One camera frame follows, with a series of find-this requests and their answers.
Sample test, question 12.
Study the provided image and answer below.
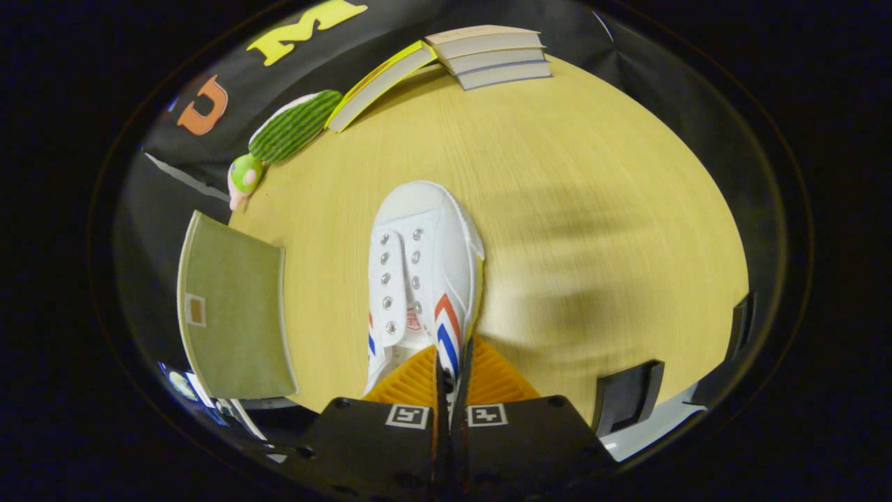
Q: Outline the beige cover book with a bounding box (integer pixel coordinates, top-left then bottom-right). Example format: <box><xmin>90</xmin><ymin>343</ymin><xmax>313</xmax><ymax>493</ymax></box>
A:
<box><xmin>425</xmin><ymin>25</ymin><xmax>543</xmax><ymax>61</ymax></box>

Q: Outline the thin pale book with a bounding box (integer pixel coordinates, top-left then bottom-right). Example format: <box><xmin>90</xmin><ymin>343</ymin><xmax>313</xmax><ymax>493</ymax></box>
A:
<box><xmin>456</xmin><ymin>61</ymin><xmax>553</xmax><ymax>92</ymax></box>
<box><xmin>443</xmin><ymin>47</ymin><xmax>547</xmax><ymax>76</ymax></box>

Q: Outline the pink and green plush toy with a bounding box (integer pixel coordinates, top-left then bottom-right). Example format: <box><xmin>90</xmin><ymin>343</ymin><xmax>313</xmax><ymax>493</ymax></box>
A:
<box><xmin>227</xmin><ymin>153</ymin><xmax>264</xmax><ymax>212</ymax></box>

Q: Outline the computer monitor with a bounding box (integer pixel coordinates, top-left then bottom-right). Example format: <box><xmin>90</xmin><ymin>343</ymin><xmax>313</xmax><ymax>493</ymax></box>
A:
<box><xmin>159</xmin><ymin>363</ymin><xmax>231</xmax><ymax>427</ymax></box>

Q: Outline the yellow book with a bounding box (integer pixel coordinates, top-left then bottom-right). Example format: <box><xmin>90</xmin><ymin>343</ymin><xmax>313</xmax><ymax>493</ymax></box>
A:
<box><xmin>325</xmin><ymin>40</ymin><xmax>438</xmax><ymax>133</ymax></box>

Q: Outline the watermelon slice plush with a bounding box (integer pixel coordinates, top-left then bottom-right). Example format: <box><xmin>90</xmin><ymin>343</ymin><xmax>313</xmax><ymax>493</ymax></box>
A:
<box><xmin>248</xmin><ymin>89</ymin><xmax>344</xmax><ymax>165</ymax></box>

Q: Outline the white striped canvas shoe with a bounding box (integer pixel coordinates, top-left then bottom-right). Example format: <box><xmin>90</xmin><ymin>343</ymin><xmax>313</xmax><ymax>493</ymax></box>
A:
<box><xmin>364</xmin><ymin>181</ymin><xmax>485</xmax><ymax>419</ymax></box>

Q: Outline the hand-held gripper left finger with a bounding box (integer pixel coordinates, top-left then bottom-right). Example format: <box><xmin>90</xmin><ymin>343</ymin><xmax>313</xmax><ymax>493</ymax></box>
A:
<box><xmin>295</xmin><ymin>346</ymin><xmax>448</xmax><ymax>502</ymax></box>

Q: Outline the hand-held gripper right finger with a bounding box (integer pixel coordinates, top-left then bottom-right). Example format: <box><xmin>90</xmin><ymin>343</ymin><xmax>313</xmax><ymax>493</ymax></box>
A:
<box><xmin>450</xmin><ymin>336</ymin><xmax>621</xmax><ymax>502</ymax></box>

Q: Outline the white desk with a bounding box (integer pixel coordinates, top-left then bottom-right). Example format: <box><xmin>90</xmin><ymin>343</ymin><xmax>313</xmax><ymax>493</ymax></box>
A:
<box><xmin>229</xmin><ymin>399</ymin><xmax>288</xmax><ymax>464</ymax></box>

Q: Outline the grey-green fabric storage box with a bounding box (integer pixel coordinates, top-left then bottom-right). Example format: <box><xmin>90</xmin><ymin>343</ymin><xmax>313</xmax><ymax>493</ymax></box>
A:
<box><xmin>177</xmin><ymin>211</ymin><xmax>299</xmax><ymax>401</ymax></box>

